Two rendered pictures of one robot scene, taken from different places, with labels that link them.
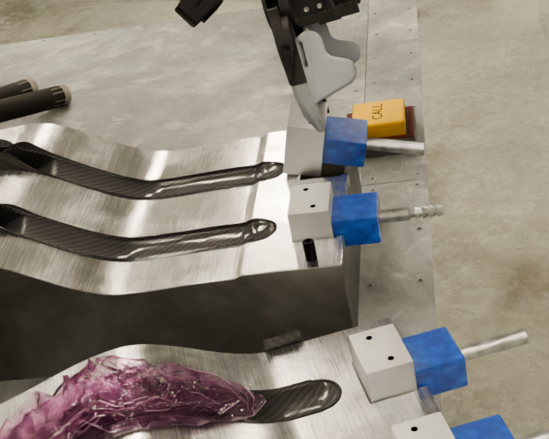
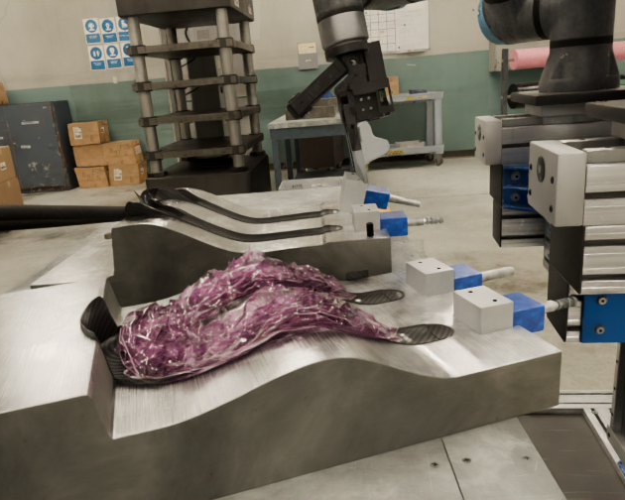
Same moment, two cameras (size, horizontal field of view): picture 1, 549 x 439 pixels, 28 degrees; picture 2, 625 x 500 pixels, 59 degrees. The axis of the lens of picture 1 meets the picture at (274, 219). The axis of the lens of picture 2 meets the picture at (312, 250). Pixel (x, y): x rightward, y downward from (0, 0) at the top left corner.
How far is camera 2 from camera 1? 0.35 m
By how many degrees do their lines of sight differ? 16
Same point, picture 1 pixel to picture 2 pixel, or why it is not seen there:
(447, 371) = (471, 282)
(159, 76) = not seen: hidden behind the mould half
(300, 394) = (375, 297)
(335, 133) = (371, 188)
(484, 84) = not seen: hidden behind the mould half
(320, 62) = (369, 140)
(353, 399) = (413, 296)
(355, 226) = (393, 222)
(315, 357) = (380, 282)
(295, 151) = (348, 196)
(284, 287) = (353, 251)
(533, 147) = not seen: hidden behind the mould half
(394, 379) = (441, 281)
